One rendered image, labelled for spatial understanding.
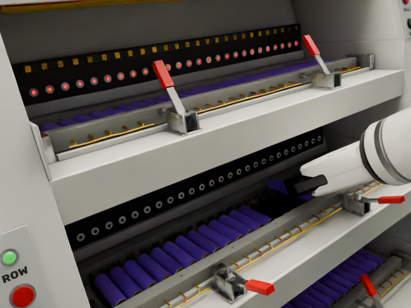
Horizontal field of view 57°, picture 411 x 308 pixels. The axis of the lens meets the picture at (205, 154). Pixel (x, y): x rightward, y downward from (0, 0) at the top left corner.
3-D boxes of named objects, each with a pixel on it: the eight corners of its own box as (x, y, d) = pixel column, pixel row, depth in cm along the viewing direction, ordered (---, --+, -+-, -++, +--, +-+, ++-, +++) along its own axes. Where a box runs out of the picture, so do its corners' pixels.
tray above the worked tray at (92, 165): (402, 95, 67) (407, 12, 62) (61, 227, 34) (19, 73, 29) (309, 88, 82) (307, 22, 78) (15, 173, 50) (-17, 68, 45)
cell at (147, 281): (136, 268, 51) (160, 291, 46) (124, 274, 50) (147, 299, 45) (134, 257, 51) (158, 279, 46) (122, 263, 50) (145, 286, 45)
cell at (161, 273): (149, 262, 52) (174, 283, 47) (137, 267, 51) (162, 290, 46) (147, 250, 52) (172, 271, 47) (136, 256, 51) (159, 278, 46)
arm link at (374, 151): (408, 107, 48) (388, 117, 51) (370, 124, 43) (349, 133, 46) (438, 167, 47) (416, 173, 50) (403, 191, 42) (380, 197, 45)
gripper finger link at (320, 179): (349, 163, 50) (341, 164, 55) (295, 186, 51) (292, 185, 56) (353, 171, 49) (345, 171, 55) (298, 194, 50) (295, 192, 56)
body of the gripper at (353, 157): (397, 116, 50) (334, 143, 59) (352, 135, 44) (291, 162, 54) (423, 167, 49) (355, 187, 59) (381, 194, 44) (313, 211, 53)
